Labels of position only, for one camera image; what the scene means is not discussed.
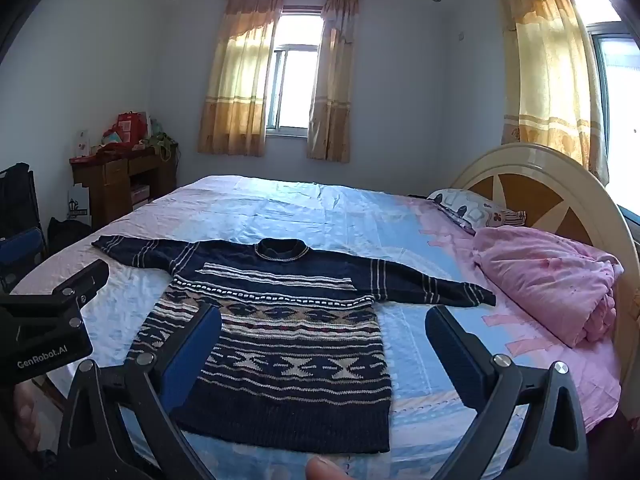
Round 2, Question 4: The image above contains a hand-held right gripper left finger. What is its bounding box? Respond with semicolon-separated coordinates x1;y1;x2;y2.
57;304;222;480

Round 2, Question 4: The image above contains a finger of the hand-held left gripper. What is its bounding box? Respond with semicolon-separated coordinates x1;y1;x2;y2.
49;260;110;311

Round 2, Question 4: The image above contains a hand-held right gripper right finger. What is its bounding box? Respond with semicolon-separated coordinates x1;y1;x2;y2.
425;304;590;480

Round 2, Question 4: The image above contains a navy patterned knit sweater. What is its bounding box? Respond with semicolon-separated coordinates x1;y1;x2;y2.
92;237;497;453

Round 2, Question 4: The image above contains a person's left hand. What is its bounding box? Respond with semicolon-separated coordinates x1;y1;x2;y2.
12;384;52;461

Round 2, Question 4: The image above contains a person's right hand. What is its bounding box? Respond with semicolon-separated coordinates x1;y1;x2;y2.
305;456;352;480

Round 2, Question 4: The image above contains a black bag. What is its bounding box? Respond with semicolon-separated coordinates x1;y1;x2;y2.
47;217;92;257

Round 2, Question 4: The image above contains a white printed carton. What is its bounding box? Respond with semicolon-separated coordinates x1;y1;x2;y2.
67;185;92;227

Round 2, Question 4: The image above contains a brown wooden desk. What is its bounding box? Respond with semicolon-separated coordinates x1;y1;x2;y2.
70;144;179;228

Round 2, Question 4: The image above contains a pink quilt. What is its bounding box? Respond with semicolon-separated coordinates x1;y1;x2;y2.
472;226;626;348

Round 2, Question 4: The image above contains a patterned pillow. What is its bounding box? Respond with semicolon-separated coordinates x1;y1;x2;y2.
427;188;527;236

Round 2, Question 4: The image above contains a green bag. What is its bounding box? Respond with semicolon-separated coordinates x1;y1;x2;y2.
149;131;179;162

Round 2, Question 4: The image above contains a red gift bag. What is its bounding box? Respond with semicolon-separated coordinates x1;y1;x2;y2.
116;111;150;146

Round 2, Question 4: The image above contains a cream and brown headboard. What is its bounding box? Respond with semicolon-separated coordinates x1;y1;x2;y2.
450;142;640;413

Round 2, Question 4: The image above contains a bed with blue-pink sheet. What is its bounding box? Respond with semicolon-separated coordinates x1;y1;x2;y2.
10;175;623;480

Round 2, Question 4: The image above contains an orange yellow curtain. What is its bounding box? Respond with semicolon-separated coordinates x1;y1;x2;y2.
197;0;285;157
306;0;361;163
494;0;612;187

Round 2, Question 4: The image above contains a sliding glass window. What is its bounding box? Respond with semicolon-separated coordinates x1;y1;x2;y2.
265;7;325;136

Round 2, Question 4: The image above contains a large side window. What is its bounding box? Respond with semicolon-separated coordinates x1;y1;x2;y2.
567;0;640;216

